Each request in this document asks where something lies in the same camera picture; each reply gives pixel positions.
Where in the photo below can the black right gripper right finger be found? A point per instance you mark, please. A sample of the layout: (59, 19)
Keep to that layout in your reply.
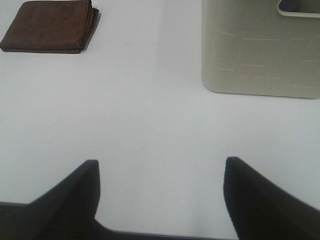
(260, 210)

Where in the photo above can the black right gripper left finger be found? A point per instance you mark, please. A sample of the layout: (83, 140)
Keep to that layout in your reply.
(65, 212)

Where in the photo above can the brown towel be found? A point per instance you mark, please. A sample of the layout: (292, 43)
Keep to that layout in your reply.
(51, 27)

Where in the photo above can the beige plastic storage basket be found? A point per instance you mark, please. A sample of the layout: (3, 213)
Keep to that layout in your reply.
(260, 47)

